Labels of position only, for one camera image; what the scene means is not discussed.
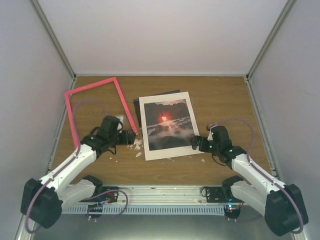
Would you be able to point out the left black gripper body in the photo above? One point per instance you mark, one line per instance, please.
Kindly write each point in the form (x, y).
(127, 139)

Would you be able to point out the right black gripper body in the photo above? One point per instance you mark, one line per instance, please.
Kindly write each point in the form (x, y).
(203, 148)

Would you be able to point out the sunset landscape photo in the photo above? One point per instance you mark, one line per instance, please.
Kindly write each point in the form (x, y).
(168, 124)

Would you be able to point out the pink picture frame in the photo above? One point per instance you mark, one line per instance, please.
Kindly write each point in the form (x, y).
(71, 111)

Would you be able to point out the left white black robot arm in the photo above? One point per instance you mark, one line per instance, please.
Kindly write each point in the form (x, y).
(43, 200)

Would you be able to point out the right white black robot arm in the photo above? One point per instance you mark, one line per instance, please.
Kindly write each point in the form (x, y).
(281, 205)

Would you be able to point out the broken glass shards pile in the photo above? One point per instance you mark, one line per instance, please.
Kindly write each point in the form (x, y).
(137, 145)

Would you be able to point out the brown fibreboard backing board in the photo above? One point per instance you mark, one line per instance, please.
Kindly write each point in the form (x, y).
(136, 103)

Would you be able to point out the white paper mat border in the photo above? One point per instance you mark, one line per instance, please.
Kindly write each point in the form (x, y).
(171, 152)

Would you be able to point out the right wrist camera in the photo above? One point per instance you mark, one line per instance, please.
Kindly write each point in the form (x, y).
(209, 129)

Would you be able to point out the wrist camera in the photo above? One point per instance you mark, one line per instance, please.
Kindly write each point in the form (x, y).
(209, 129)
(121, 122)

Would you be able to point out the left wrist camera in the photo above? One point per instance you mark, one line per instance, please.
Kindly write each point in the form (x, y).
(121, 122)

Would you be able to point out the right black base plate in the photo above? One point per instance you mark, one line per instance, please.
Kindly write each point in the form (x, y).
(220, 194)

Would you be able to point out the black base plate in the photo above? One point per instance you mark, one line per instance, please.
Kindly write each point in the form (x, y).
(110, 197)
(220, 194)

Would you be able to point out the aluminium mounting rail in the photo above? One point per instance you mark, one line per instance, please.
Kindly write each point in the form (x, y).
(160, 195)

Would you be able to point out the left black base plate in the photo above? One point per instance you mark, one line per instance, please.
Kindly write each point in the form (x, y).
(110, 197)

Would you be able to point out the grey slotted cable duct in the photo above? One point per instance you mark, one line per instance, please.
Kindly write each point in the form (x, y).
(217, 210)

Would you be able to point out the left vertical aluminium post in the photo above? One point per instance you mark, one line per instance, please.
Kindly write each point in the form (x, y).
(48, 28)

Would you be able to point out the vertical aluminium post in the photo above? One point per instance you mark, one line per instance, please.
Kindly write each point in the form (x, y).
(48, 28)
(288, 6)

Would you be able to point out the right vertical aluminium post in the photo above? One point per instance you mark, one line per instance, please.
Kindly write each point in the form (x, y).
(288, 6)

